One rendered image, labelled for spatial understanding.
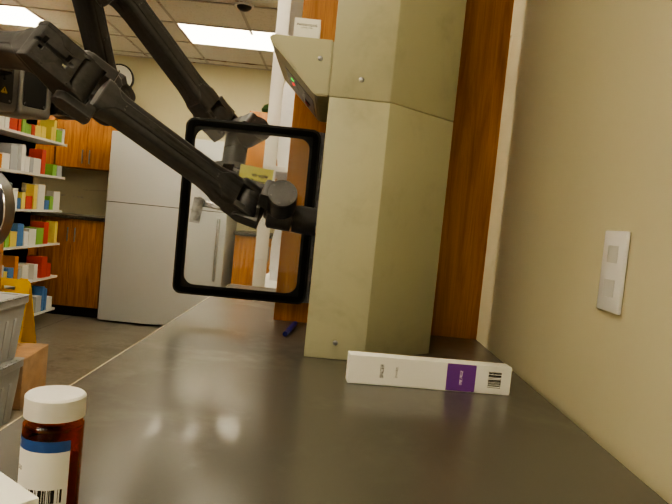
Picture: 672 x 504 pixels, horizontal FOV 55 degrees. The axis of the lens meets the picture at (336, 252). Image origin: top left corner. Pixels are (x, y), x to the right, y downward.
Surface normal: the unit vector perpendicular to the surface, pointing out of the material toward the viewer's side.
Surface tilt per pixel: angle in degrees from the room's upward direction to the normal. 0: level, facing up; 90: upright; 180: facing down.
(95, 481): 0
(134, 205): 90
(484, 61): 90
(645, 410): 90
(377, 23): 90
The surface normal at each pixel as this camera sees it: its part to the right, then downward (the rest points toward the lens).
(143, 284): 0.00, 0.05
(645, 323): -1.00, -0.10
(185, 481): 0.10, -0.99
